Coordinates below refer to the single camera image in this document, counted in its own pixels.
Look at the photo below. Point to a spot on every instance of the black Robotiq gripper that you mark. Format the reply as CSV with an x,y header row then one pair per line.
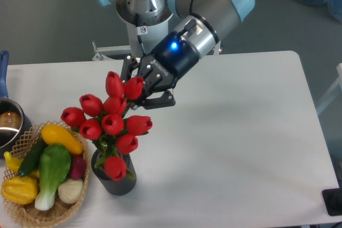
x,y
168,62

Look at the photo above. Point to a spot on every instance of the red tulip bouquet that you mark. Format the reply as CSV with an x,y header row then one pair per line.
x,y
105,124

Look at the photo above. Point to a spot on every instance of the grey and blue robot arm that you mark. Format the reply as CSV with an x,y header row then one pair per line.
x,y
201,23

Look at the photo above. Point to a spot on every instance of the dark grey ribbed vase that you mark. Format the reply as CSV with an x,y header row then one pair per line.
x,y
119,187

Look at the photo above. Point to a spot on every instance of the yellow squash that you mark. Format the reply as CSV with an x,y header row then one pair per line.
x,y
55,134

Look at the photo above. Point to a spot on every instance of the purple red radish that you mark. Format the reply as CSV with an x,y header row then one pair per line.
x,y
78,167

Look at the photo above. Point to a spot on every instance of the green bok choy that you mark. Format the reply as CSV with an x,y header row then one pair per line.
x,y
54,167

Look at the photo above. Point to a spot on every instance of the white garlic bulb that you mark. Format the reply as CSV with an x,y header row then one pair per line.
x,y
70,190

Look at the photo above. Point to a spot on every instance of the woven wicker basket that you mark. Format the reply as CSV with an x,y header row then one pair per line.
x,y
28,215

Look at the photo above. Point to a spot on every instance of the dark green cucumber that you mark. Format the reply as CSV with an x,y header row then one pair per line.
x,y
32,159

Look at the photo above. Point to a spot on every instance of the small yellow gourd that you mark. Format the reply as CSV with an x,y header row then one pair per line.
x,y
13,164

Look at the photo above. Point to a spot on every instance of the yellow bell pepper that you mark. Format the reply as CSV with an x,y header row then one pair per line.
x,y
20,190

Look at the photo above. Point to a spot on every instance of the black device at table edge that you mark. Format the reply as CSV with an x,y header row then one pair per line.
x,y
332,201

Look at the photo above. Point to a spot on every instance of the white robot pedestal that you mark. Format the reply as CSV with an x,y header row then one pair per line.
x,y
147,23

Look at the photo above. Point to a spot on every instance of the blue handled saucepan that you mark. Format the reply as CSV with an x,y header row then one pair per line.
x,y
14,122

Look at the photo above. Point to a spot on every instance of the white frame at right edge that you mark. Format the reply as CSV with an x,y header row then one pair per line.
x,y
331,93

